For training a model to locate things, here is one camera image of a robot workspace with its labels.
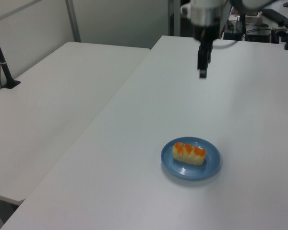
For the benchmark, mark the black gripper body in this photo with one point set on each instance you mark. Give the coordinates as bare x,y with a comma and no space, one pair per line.
205,34

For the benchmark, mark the orange topped bread loaf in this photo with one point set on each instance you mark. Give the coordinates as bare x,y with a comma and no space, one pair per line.
189,154

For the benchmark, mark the grey metal frame post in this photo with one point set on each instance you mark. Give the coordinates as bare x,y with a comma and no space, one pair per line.
174,19
73,21

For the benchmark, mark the silver metal box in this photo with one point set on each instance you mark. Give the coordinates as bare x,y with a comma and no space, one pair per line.
254,20

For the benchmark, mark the white side table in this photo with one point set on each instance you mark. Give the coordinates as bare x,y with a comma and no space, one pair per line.
50,107

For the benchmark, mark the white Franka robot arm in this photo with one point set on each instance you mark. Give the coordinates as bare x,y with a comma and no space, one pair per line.
204,12

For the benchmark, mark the black keyboard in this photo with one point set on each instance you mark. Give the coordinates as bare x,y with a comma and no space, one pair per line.
277,16

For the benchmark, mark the black electronics box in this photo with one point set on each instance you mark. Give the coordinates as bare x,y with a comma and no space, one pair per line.
232,36

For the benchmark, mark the black camera pole with base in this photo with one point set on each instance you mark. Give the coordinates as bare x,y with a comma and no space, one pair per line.
2,64

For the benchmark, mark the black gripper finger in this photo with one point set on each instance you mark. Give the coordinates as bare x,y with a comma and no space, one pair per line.
202,64
209,55

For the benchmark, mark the blue round plate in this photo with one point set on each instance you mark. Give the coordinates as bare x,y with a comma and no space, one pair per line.
182,171

